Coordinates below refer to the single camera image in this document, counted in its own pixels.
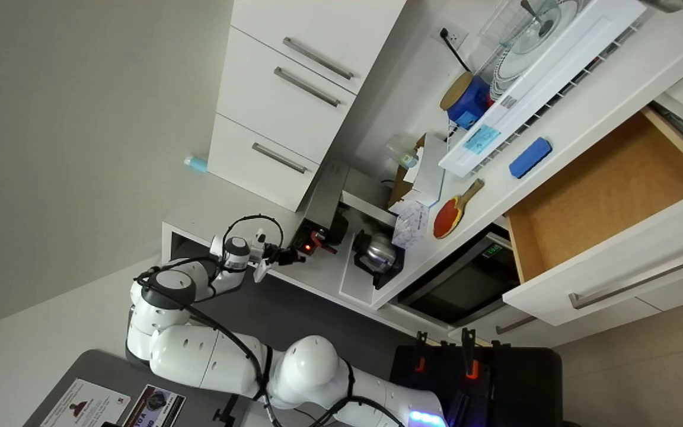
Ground printed paper sheet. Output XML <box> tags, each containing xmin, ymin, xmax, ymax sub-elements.
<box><xmin>390</xmin><ymin>199</ymin><xmax>428</xmax><ymax>250</ymax></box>

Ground robot base table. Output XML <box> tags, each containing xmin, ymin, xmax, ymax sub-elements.
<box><xmin>22</xmin><ymin>352</ymin><xmax>269</xmax><ymax>427</ymax></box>

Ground glass coffee carafe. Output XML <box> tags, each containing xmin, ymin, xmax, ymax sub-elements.
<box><xmin>354</xmin><ymin>231</ymin><xmax>402</xmax><ymax>289</ymax></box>

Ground open wooden drawer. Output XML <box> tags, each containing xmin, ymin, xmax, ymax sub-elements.
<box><xmin>505</xmin><ymin>110</ymin><xmax>683</xmax><ymax>326</ymax></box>

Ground blue jar with cork lid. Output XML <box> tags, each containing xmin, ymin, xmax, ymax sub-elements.
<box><xmin>439</xmin><ymin>75</ymin><xmax>490</xmax><ymax>129</ymax></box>

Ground black coffeemaker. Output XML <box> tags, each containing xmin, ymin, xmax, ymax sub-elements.
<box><xmin>292</xmin><ymin>191</ymin><xmax>395</xmax><ymax>289</ymax></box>

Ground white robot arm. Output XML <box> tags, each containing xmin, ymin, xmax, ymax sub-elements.
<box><xmin>126</xmin><ymin>215</ymin><xmax>446</xmax><ymax>427</ymax></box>

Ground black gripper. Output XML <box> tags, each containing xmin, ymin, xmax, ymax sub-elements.
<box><xmin>263</xmin><ymin>244</ymin><xmax>298</xmax><ymax>266</ymax></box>

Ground black equipment case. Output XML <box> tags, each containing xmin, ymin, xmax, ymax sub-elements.
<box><xmin>389</xmin><ymin>330</ymin><xmax>563</xmax><ymax>427</ymax></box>

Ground blue sponge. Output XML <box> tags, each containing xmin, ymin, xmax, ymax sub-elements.
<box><xmin>509</xmin><ymin>138</ymin><xmax>553</xmax><ymax>179</ymax></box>

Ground red table tennis paddle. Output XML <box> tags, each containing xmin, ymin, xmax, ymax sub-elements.
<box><xmin>433</xmin><ymin>179</ymin><xmax>484</xmax><ymax>240</ymax></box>

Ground black dishwasher front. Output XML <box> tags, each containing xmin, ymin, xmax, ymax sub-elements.
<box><xmin>395</xmin><ymin>229</ymin><xmax>520</xmax><ymax>326</ymax></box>

